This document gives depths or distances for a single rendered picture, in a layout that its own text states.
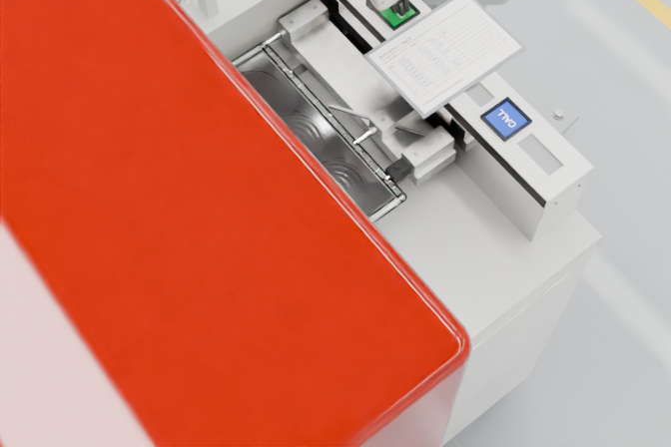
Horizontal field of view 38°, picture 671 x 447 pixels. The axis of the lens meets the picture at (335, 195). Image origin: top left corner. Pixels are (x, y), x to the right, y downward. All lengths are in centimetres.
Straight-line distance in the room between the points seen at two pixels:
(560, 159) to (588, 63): 132
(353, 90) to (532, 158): 32
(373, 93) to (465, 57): 16
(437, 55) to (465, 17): 9
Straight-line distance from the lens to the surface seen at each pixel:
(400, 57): 153
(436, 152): 151
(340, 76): 161
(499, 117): 148
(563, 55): 277
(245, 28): 163
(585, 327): 241
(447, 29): 157
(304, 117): 155
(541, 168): 146
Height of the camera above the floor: 221
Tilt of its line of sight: 63 degrees down
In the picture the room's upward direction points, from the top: 3 degrees counter-clockwise
